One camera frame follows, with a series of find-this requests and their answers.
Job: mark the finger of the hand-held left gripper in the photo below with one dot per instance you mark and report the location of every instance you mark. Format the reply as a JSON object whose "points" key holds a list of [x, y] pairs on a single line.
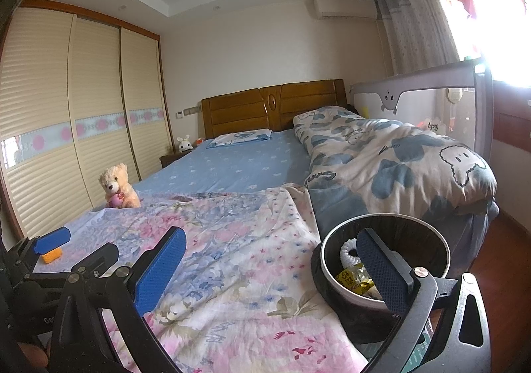
{"points": [[97, 256], [52, 241]]}

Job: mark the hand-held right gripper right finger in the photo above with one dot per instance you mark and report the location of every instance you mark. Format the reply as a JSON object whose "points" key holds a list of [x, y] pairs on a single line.
{"points": [[381, 269]]}

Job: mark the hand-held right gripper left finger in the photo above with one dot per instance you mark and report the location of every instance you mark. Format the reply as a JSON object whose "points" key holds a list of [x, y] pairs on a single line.
{"points": [[159, 271]]}

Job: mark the yellow wrapper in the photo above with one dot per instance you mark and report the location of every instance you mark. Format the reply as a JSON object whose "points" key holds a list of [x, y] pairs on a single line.
{"points": [[350, 279]]}

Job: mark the round black trash bin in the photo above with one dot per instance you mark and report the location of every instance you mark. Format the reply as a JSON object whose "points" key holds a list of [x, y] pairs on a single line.
{"points": [[415, 232]]}

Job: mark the person's left hand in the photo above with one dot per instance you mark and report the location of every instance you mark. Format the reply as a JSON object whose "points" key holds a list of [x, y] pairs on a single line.
{"points": [[33, 356]]}

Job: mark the orange textured block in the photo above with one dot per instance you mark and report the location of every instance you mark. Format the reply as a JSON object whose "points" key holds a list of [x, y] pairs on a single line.
{"points": [[52, 256]]}

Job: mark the pink floral blanket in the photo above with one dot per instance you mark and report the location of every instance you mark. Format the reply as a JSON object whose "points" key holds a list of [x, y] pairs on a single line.
{"points": [[232, 273]]}

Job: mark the beige teddy bear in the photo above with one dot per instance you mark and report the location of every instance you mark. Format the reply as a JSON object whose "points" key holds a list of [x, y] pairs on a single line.
{"points": [[116, 184]]}

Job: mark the white and blue printed quilt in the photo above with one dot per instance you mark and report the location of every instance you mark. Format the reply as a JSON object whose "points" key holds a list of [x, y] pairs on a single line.
{"points": [[394, 157]]}

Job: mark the dark wooden nightstand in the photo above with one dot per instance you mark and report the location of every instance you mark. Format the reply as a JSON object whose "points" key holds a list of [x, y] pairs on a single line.
{"points": [[174, 157]]}

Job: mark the blue bed sheet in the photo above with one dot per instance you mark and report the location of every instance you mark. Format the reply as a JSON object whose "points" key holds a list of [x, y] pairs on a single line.
{"points": [[232, 165]]}

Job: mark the white rabbit toy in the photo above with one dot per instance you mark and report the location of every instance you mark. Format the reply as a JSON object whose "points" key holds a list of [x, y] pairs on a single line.
{"points": [[184, 144]]}

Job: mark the cream slatted wardrobe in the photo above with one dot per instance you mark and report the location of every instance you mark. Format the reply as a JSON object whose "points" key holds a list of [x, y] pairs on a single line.
{"points": [[41, 86]]}

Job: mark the blue patterned pillow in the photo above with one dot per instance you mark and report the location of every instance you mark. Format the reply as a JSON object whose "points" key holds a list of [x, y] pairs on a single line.
{"points": [[238, 137]]}

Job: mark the wooden bed headboard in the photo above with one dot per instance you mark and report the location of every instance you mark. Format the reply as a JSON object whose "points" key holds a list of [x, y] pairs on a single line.
{"points": [[236, 107]]}

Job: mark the white hanging toy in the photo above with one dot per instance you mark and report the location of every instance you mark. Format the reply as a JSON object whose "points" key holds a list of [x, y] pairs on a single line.
{"points": [[454, 96]]}

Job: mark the grey patterned curtain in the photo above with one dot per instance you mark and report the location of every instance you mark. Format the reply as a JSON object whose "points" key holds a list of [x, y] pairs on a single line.
{"points": [[419, 24]]}

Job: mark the white air conditioner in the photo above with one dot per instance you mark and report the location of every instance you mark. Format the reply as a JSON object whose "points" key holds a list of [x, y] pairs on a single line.
{"points": [[344, 7]]}

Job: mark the grey wall switch panel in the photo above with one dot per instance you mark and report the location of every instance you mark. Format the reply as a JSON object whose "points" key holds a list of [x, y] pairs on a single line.
{"points": [[192, 109]]}

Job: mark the grey mesh bed guard rail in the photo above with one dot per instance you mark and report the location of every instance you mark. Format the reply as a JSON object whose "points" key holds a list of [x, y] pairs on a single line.
{"points": [[415, 84]]}

